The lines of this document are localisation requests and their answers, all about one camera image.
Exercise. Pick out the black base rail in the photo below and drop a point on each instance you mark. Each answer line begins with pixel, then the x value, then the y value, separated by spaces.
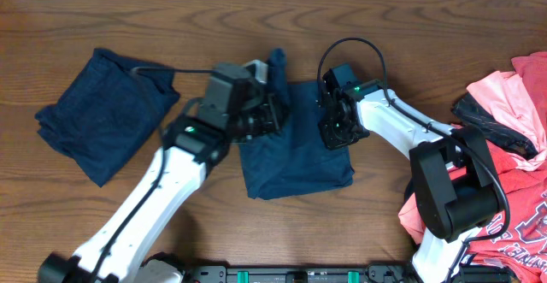
pixel 299 274

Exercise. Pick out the red printed t-shirt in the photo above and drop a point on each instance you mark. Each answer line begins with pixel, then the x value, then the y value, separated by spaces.
pixel 527 266

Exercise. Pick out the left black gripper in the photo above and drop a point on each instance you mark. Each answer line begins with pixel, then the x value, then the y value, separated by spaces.
pixel 269 123

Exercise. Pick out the navy blue shorts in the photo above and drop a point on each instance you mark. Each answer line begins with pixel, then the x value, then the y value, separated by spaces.
pixel 295 160

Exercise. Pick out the light pink shirt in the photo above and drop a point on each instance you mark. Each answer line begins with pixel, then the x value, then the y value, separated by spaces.
pixel 504 96

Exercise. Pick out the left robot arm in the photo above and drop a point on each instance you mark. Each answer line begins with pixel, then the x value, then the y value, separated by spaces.
pixel 190 150

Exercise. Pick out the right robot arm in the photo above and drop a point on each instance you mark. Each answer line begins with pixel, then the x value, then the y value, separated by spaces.
pixel 456 187

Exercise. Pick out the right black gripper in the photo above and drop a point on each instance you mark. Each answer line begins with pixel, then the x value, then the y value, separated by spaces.
pixel 332 142

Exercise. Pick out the folded navy blue garment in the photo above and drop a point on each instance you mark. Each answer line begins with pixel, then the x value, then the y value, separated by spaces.
pixel 106 115

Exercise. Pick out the black patterned garment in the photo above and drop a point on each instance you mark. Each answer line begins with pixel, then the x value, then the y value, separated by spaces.
pixel 471 113

